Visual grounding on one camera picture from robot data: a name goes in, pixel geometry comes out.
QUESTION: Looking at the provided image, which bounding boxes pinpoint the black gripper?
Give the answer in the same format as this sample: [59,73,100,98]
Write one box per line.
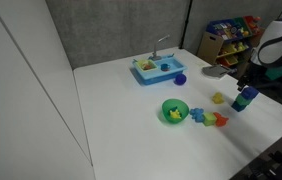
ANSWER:
[236,73,259,92]

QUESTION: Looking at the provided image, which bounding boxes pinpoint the neon blue block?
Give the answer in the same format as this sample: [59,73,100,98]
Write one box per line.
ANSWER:
[240,85,260,101]

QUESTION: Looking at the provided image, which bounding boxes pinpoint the orange toy animal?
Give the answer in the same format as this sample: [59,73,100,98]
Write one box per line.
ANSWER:
[213,111,230,128]

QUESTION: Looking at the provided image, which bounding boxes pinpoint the lime green block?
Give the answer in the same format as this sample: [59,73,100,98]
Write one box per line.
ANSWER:
[202,112,218,127]

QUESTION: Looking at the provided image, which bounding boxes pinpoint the navy blue block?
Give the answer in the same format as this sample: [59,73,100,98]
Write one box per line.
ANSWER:
[231,100,248,113]

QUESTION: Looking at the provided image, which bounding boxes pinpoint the yellow toy duck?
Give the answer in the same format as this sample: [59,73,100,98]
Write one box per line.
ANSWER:
[212,91,225,105]

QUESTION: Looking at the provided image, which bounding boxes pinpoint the green toy piece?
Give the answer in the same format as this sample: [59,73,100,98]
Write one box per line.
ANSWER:
[265,63,282,81]

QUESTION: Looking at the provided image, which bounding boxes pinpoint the wooden toy bin shelf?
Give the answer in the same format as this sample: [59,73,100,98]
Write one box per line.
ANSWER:
[196,14,268,79]

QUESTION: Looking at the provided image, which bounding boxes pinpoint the light blue toy animal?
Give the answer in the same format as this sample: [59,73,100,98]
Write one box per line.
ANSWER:
[189,107,206,123]

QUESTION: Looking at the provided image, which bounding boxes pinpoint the yellow star toy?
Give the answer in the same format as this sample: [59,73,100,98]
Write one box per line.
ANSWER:
[169,107,183,120]

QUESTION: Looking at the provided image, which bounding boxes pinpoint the light blue toy sink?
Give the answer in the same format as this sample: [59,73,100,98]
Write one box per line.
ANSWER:
[131,55,188,86]

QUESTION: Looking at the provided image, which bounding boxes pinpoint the grey toy faucet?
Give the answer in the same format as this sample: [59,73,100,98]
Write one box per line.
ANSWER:
[148,34,171,62]

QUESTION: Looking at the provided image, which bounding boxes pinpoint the grey metal plate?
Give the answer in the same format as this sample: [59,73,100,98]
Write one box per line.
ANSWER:
[201,64,231,80]

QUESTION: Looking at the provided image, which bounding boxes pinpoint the dark blue ball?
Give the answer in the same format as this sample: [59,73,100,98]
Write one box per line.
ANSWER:
[174,73,188,86]

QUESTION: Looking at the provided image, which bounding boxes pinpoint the green plastic bowl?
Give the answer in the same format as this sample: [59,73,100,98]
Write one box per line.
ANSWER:
[161,98,190,125]

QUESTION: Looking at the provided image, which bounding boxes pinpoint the black tripod pole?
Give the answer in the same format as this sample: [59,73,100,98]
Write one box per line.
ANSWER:
[179,0,193,50]

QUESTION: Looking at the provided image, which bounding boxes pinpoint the yellow green sink basket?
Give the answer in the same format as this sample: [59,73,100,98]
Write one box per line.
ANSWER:
[137,58,158,71]

